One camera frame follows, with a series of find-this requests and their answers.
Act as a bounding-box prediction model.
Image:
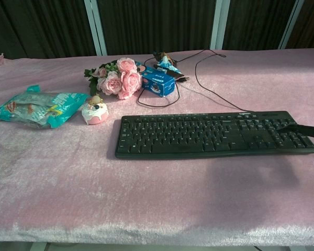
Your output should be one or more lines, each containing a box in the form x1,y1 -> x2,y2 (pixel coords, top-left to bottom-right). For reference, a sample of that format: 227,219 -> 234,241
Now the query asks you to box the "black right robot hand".
276,123 -> 314,172

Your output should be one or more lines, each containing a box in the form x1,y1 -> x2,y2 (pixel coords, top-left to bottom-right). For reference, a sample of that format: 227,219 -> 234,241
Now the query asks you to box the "black computer keyboard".
115,111 -> 314,159

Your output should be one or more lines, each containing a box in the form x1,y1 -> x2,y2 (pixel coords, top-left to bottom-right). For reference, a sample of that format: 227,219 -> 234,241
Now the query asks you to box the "blue Oreo snack wrapper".
152,51 -> 190,82

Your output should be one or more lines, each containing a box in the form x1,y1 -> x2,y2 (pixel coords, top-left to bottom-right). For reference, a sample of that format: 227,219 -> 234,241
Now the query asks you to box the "blue Oreo cookie box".
134,61 -> 176,98

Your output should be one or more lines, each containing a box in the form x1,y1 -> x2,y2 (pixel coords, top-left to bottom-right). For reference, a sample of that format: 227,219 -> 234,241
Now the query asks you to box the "pink velvet tablecloth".
0,48 -> 314,247

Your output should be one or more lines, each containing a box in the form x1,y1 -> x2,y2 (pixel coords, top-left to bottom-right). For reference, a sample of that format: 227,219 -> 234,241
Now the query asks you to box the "dark pleated curtain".
0,0 -> 314,66

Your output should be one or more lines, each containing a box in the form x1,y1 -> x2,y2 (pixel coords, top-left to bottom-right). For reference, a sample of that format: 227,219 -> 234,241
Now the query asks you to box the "pink artificial rose bouquet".
84,58 -> 143,100

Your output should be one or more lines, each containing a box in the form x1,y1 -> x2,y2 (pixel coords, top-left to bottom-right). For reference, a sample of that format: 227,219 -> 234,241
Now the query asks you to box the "pink cake toy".
81,95 -> 110,125

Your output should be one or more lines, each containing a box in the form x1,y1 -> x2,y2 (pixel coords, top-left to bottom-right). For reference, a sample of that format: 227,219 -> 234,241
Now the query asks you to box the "teal snack bag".
0,85 -> 91,130

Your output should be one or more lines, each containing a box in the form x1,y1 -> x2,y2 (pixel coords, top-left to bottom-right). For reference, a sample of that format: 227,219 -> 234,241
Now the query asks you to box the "white frame post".
278,0 -> 306,50
83,0 -> 108,56
209,0 -> 231,51

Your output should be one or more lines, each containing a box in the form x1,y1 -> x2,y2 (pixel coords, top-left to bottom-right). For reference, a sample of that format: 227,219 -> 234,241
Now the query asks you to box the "black keyboard cable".
137,49 -> 255,113

